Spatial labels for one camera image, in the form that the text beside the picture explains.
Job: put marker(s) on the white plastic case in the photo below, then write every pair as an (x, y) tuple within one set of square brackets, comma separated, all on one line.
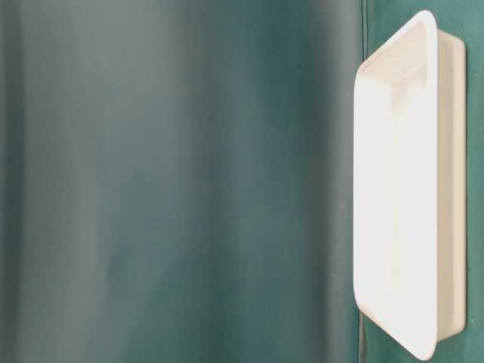
[(409, 186)]

